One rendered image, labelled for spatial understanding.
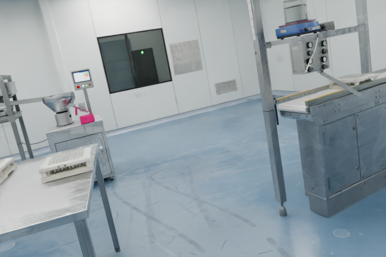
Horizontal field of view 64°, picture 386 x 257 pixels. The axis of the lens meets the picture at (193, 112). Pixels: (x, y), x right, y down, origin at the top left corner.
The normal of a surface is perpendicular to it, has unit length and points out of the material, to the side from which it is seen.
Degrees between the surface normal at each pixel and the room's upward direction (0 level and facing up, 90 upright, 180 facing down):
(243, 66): 90
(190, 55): 90
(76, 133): 90
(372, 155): 90
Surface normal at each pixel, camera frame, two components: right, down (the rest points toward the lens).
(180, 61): 0.36, 0.11
